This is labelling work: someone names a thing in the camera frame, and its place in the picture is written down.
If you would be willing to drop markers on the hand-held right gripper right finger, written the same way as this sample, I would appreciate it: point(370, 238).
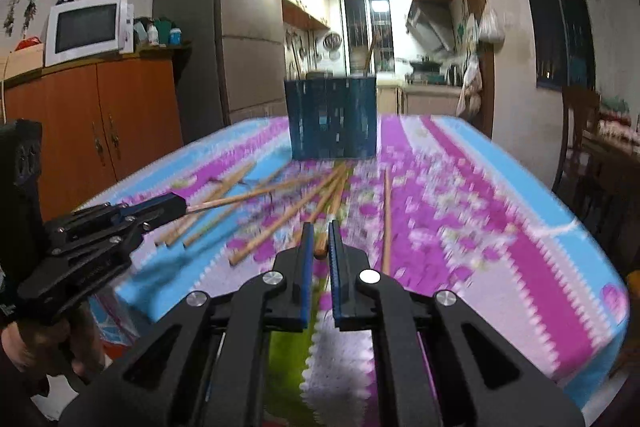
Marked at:
point(336, 272)

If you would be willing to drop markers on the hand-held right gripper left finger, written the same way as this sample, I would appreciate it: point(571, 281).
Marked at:
point(307, 267)

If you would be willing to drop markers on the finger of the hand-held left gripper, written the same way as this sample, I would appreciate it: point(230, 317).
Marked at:
point(160, 207)
point(90, 272)

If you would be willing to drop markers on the wooden chopstick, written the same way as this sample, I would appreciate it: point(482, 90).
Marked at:
point(322, 243)
point(386, 222)
point(240, 198)

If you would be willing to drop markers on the bunch of wooden chopsticks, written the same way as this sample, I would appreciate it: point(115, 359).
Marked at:
point(270, 229)

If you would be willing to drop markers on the blue perforated utensil holder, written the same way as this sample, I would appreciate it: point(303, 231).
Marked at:
point(330, 117)

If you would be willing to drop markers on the person's left hand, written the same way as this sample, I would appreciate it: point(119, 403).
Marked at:
point(15, 347)

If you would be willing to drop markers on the orange wooden cabinet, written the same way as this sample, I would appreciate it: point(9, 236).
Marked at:
point(125, 107)

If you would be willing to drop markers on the floral purple blue tablecloth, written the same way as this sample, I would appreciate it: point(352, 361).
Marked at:
point(450, 207)

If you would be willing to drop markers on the beige box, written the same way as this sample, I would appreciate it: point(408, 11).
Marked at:
point(25, 63)

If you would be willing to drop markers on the red item on box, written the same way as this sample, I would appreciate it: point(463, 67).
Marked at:
point(27, 43)

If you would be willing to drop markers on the blue jar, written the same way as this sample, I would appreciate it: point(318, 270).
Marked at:
point(175, 37)

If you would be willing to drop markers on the white bottle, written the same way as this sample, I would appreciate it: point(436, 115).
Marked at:
point(142, 34)

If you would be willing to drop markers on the green container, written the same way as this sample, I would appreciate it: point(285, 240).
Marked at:
point(162, 32)

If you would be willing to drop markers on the white microwave oven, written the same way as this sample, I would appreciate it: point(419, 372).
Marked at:
point(85, 29)

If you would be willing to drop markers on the grey refrigerator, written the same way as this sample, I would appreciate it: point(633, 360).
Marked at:
point(240, 7)

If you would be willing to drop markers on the hanging metal colander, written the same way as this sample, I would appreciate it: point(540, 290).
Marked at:
point(332, 41)

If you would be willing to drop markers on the metal kettle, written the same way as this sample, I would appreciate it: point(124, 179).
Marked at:
point(452, 74)

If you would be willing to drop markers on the hanging pale bag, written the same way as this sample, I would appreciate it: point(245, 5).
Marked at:
point(472, 87)

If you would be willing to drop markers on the barred kitchen window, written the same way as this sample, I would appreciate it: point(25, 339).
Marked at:
point(367, 32)

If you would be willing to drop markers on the metal range hood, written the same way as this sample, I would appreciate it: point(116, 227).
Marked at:
point(430, 27)

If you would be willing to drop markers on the wooden chair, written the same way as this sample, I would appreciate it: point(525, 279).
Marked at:
point(580, 132)

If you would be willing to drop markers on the hanging white plastic bag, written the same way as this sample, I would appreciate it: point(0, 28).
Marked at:
point(491, 27)

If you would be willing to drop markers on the hanging wall ornament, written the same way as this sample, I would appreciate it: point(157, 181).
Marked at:
point(30, 14)

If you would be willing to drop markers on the dark wall window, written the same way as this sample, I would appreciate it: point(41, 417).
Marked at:
point(555, 17)

